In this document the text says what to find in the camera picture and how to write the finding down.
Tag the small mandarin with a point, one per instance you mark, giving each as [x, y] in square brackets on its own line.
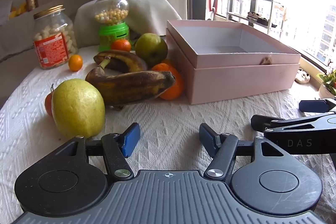
[120, 45]

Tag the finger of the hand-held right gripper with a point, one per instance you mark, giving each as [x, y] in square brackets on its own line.
[265, 123]
[313, 106]

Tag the orange with stem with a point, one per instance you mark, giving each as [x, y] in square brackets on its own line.
[48, 104]

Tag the small dark overripe banana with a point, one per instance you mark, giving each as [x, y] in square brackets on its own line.
[123, 60]

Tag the large round orange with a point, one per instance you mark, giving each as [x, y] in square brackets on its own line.
[175, 88]

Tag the chair with white cover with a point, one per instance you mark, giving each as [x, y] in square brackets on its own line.
[147, 11]

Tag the pink cardboard box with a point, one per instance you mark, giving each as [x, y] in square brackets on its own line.
[223, 37]

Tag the tiny orange kumquat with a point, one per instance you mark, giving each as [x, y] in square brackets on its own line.
[75, 63]

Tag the dark shoes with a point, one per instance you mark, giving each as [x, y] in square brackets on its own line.
[258, 18]

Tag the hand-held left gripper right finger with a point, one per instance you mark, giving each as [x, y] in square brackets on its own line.
[207, 138]

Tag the yellow object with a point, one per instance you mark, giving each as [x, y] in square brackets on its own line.
[18, 10]

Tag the green apple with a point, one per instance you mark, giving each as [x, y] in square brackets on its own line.
[151, 48]

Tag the large brown-spotted banana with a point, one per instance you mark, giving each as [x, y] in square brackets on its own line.
[131, 87]

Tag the golden cup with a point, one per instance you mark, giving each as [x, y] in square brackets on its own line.
[32, 1]

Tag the beige slipper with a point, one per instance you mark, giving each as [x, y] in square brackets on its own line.
[302, 76]

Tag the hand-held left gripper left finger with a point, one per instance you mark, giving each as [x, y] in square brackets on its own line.
[131, 138]

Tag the large yellow pear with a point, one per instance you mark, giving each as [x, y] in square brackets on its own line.
[77, 108]

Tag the green gumball machine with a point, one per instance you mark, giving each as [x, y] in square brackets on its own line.
[113, 19]

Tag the flowering potted plant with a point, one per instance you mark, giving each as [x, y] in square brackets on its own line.
[328, 85]

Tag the plain orange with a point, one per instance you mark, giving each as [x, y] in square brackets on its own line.
[168, 61]

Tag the glass jar with red label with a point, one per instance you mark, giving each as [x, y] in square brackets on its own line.
[53, 37]

